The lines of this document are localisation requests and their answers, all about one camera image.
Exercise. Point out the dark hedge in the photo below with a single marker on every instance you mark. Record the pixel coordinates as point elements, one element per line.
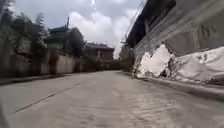
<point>96,65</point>

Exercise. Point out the green roadside bush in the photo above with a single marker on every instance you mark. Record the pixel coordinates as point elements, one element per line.
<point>126,56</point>

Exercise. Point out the red-roofed building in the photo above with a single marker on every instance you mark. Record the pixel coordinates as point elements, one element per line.
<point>100,51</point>

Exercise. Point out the grey concrete road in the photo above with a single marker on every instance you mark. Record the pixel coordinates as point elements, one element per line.
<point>100,103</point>

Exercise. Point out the dark multi-storey building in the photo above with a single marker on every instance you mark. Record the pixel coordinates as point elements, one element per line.
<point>63,38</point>

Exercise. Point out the dark kerb strip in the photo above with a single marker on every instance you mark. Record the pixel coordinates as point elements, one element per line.
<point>30,79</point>

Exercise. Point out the grey concrete block building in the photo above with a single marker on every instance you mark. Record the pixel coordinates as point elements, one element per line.
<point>186,23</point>

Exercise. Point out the stained beige boundary wall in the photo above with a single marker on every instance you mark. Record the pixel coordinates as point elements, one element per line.
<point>63,65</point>

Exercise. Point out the dark trees behind wall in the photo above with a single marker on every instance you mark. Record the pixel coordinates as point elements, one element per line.
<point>20,30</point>

